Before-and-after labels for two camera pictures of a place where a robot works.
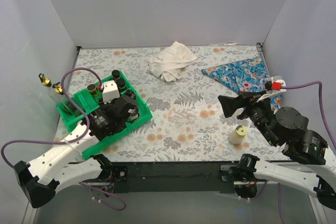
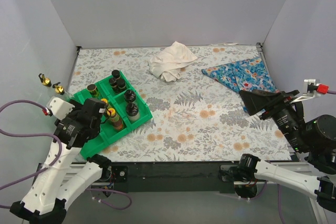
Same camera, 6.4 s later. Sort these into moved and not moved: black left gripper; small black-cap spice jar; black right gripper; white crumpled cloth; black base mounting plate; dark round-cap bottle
Moved: black left gripper; black right gripper
Not moved: black base mounting plate; dark round-cap bottle; small black-cap spice jar; white crumpled cloth
